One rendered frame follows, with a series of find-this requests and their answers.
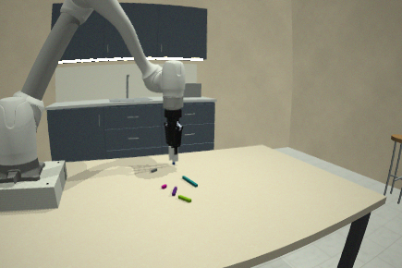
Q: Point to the lime green rod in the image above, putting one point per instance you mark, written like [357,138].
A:
[184,198]

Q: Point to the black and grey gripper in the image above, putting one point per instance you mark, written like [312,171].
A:
[173,135]

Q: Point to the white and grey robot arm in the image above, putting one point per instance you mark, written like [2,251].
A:
[18,144]

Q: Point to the turquoise rod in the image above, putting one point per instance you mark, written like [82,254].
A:
[190,181]

